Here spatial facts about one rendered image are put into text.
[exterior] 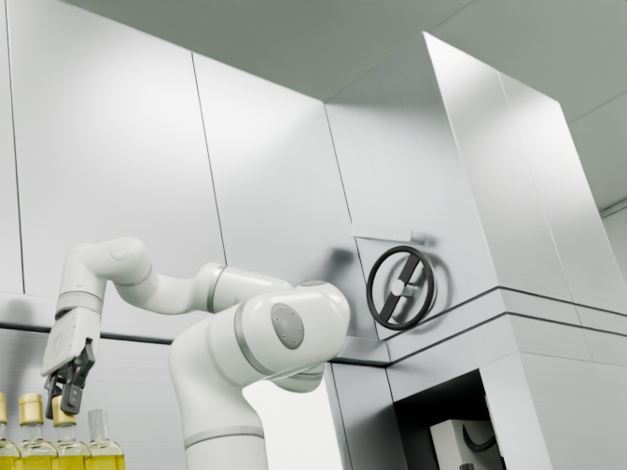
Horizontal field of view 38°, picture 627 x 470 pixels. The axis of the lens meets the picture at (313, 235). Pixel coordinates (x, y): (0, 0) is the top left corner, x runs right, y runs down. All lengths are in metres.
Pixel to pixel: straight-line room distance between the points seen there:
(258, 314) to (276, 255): 1.12
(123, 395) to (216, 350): 0.65
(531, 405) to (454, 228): 0.47
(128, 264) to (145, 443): 0.36
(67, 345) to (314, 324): 0.50
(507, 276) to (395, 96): 0.59
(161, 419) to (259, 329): 0.73
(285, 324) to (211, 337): 0.09
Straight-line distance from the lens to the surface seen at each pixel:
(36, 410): 1.43
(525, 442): 2.06
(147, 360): 1.75
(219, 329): 1.06
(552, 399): 2.13
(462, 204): 2.21
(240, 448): 1.04
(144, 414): 1.71
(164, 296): 1.60
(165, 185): 2.02
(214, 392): 1.08
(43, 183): 1.83
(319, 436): 2.00
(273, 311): 1.05
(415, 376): 2.23
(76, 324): 1.48
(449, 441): 2.32
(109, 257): 1.53
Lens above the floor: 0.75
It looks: 24 degrees up
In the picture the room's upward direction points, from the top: 12 degrees counter-clockwise
